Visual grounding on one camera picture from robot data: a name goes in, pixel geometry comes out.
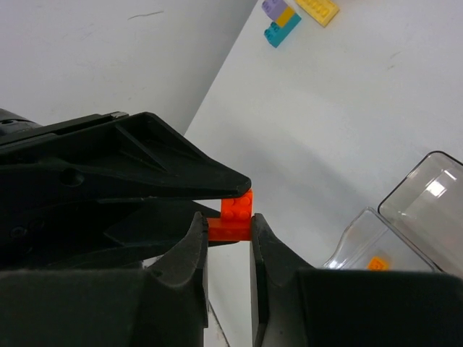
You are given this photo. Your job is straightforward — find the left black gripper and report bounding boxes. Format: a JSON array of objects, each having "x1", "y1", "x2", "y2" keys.
[{"x1": 0, "y1": 108, "x2": 109, "y2": 270}]

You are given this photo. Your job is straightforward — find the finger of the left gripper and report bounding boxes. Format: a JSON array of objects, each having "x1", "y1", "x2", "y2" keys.
[
  {"x1": 1, "y1": 112, "x2": 251, "y2": 202},
  {"x1": 51, "y1": 200, "x2": 241, "y2": 269}
]

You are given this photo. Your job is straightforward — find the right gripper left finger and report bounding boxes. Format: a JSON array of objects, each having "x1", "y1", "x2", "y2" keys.
[{"x1": 1, "y1": 213, "x2": 208, "y2": 346}]

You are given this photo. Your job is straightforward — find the small orange lego plate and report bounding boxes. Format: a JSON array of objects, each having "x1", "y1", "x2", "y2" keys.
[{"x1": 367, "y1": 256, "x2": 390, "y2": 271}]

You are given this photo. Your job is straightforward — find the lilac lego brick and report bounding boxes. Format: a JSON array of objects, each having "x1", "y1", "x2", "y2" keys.
[{"x1": 261, "y1": 0, "x2": 288, "y2": 21}]

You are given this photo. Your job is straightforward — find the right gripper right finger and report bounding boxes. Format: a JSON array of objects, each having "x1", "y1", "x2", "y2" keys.
[{"x1": 250, "y1": 213, "x2": 462, "y2": 346}]

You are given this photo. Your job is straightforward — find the teal lego brick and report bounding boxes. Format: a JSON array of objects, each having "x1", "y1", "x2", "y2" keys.
[{"x1": 263, "y1": 14, "x2": 301, "y2": 48}]

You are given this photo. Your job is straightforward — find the clear long container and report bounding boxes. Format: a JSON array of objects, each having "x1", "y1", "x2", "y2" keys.
[{"x1": 378, "y1": 151, "x2": 462, "y2": 277}]

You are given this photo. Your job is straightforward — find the clear small container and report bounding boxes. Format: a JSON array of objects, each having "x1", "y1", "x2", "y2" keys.
[{"x1": 323, "y1": 207, "x2": 439, "y2": 272}]

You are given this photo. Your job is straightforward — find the long yellow lego plate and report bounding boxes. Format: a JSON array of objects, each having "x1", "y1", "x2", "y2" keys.
[{"x1": 295, "y1": 0, "x2": 339, "y2": 27}]

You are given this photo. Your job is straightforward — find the orange-yellow lego brick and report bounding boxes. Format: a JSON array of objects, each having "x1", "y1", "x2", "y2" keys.
[{"x1": 275, "y1": 7, "x2": 295, "y2": 27}]

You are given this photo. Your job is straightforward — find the orange lego brick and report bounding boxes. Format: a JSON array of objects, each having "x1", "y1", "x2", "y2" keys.
[{"x1": 207, "y1": 189, "x2": 253, "y2": 242}]

